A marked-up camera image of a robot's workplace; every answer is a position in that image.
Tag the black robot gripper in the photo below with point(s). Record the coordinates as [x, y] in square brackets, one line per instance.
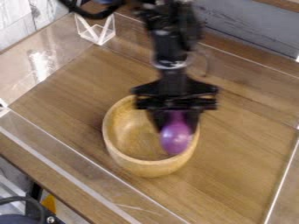
[175, 92]

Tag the purple toy eggplant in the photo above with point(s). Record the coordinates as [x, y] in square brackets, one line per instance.
[175, 134]

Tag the brown wooden bowl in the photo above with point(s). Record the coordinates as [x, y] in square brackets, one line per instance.
[132, 142]

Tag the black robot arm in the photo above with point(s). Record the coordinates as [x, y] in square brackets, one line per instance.
[175, 31]

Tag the black clamp with screw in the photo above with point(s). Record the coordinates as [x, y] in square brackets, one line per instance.
[36, 209]

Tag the clear acrylic tray wall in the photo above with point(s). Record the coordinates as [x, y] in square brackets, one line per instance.
[51, 127]

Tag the clear acrylic corner bracket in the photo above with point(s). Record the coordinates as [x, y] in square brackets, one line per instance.
[96, 33]

